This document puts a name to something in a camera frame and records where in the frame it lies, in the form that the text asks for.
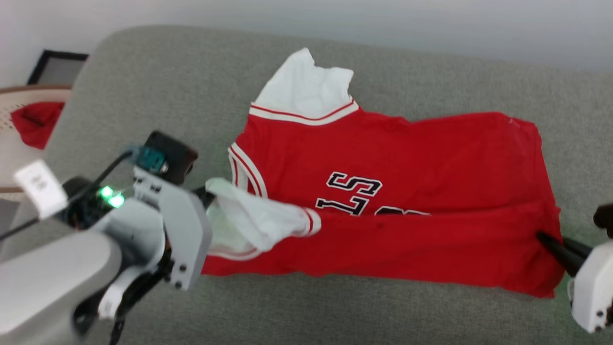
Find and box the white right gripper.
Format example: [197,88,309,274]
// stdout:
[535,231,613,334]

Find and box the black baseboard strip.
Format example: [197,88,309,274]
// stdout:
[27,49,90,86]

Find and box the red crumpled garment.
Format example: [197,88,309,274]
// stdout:
[10,101,65,150]

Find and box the cream plastic laundry basket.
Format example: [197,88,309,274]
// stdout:
[0,85,72,194]

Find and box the thin black cable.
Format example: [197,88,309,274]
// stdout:
[0,151,139,240]

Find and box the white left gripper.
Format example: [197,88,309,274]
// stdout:
[103,165,217,290]

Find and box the red and white jersey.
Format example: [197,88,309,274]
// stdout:
[201,47,566,299]

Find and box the white label tag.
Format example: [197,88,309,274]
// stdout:
[13,160,68,220]

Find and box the grey fabric sofa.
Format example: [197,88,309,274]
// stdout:
[0,25,613,345]

